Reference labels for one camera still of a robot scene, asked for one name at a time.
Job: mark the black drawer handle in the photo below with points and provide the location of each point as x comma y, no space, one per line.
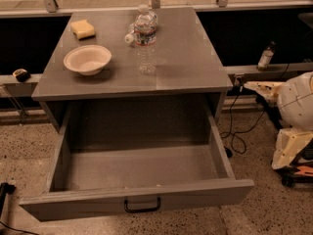
141,207

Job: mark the bottle on window ledge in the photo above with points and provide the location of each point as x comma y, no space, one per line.
266,56

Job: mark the lying clear water bottle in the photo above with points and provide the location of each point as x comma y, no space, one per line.
130,36

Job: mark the open grey top drawer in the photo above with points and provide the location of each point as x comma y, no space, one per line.
114,150

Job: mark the orange black shoe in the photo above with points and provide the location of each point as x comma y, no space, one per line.
296,174

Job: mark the yellow sponge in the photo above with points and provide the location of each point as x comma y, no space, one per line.
82,29

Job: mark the black object at left edge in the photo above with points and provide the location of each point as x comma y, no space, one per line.
5,190

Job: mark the wall power outlet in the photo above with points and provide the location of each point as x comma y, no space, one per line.
239,79

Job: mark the white paper bowl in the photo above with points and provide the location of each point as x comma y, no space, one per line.
88,59

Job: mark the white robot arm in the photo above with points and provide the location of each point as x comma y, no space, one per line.
294,99

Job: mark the small black ledge object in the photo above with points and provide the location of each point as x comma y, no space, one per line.
21,75

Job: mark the clear water bottle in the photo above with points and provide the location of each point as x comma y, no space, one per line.
130,36
145,28

